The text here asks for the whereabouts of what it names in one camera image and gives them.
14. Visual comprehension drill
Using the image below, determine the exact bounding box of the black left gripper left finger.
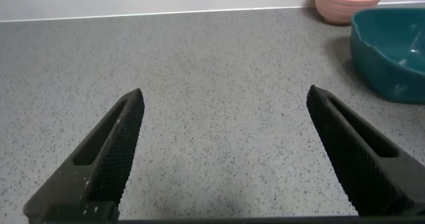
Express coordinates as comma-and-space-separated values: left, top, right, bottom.
22, 88, 145, 223

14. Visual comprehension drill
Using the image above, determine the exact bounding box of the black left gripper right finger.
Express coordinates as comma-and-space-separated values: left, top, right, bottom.
305, 84, 425, 217

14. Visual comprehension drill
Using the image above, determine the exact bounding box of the pink ribbed bowl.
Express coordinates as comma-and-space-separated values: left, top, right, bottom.
314, 0, 385, 25

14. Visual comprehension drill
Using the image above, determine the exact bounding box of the teal square plastic basin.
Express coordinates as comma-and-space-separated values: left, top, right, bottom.
350, 7, 425, 104

